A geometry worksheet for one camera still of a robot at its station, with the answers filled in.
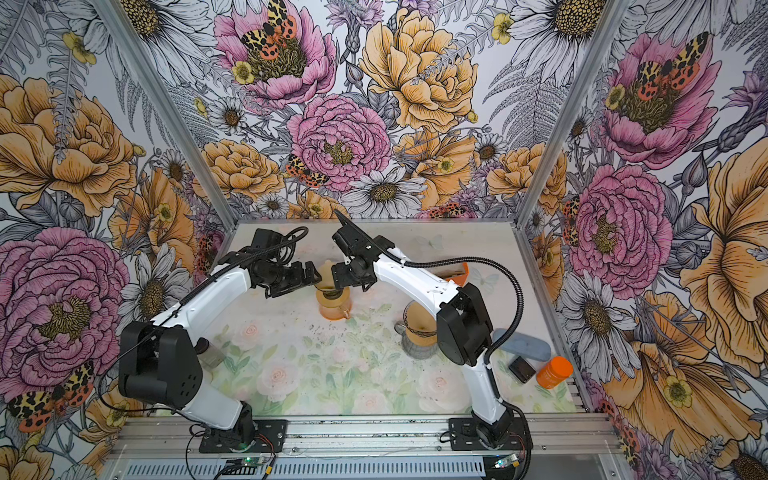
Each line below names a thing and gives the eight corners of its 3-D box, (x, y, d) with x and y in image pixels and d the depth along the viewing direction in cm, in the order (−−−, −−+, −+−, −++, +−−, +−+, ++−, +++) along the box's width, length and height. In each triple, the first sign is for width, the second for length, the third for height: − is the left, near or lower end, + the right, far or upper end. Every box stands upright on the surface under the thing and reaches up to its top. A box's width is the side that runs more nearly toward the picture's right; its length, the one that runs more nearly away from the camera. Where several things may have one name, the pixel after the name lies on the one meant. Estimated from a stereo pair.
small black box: (524, 384, 84) (527, 381, 82) (507, 367, 87) (510, 363, 85) (533, 375, 85) (537, 372, 83) (517, 358, 88) (520, 355, 86)
